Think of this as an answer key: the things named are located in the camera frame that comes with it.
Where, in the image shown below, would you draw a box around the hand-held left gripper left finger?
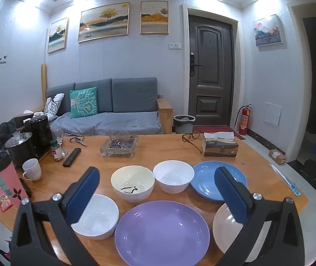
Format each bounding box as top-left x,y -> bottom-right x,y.
11,167 -> 100,266

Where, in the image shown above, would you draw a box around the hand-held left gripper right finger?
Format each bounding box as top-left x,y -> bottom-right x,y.
215,167 -> 305,266

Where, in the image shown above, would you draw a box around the blue plate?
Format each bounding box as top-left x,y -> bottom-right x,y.
190,161 -> 248,202

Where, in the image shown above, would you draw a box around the white bowl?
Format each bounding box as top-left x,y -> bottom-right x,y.
153,160 -> 195,194
71,194 -> 120,240

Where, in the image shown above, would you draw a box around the beige plate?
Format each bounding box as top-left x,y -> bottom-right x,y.
212,203 -> 272,255

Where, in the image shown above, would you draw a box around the black remote control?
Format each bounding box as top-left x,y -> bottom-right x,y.
63,148 -> 81,168

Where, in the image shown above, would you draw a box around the spice jar with green lid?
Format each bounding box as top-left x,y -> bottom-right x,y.
49,139 -> 64,162

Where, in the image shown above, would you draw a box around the brown patterned tissue box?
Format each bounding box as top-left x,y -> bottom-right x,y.
202,132 -> 239,158

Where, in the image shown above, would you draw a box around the small metal scissors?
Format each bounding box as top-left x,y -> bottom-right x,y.
69,136 -> 87,146

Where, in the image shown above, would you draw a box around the cream bowl with black mark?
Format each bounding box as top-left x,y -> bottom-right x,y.
111,165 -> 155,203

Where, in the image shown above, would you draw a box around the white mug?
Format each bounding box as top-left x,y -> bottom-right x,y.
22,158 -> 42,181

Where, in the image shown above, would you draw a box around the glass ashtray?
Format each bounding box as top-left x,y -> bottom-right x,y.
100,135 -> 138,158

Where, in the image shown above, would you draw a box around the small cardboard box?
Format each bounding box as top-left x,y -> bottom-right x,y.
269,149 -> 287,165

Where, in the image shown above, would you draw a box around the wine glass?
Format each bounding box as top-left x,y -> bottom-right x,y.
51,127 -> 68,157

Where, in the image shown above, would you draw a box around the red doormat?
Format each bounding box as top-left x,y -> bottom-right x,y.
192,126 -> 245,140

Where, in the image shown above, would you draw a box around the tortoiseshell eyeglasses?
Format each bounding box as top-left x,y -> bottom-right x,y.
182,131 -> 203,154

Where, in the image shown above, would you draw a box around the black kettle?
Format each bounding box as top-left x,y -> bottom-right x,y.
29,113 -> 52,156

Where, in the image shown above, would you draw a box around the red fire extinguisher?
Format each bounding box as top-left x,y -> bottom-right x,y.
235,104 -> 253,136

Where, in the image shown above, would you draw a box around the grey sofa cover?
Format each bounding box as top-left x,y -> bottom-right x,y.
50,111 -> 164,136

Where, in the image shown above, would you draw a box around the pink tumbler with black lid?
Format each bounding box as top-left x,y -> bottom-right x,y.
0,152 -> 29,208

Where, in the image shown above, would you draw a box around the red snack packet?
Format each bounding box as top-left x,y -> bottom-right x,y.
0,191 -> 14,212

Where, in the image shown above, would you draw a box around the purple plate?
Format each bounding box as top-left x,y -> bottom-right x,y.
114,201 -> 211,266

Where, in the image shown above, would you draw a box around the grey trash bin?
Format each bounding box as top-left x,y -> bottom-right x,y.
173,115 -> 196,135

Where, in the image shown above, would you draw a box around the teal patterned cushion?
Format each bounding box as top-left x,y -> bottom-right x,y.
70,87 -> 98,119

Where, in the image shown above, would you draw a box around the white patterned cushion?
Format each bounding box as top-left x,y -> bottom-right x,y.
44,93 -> 65,121

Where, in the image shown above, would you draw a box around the dark jacket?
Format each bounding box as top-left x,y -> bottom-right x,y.
0,115 -> 34,156

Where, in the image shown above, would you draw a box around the grey sofa with wooden arms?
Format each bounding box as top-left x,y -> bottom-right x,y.
33,78 -> 173,136

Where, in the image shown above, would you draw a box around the rolled bamboo mat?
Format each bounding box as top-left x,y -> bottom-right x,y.
41,64 -> 48,108

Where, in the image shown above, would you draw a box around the dark brown door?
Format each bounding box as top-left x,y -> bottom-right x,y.
188,15 -> 234,126

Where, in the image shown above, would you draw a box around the small mountain painting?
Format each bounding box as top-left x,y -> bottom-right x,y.
48,17 -> 69,54

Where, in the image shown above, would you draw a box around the blue mountain sunset painting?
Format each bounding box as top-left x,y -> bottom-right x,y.
253,14 -> 284,47

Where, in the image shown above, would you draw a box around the large golden tree painting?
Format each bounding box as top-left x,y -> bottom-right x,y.
78,2 -> 131,43

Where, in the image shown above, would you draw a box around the golden hills painting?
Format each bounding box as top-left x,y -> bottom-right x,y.
140,1 -> 169,35

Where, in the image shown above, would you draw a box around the white wall panel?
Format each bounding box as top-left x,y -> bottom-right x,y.
263,102 -> 282,126

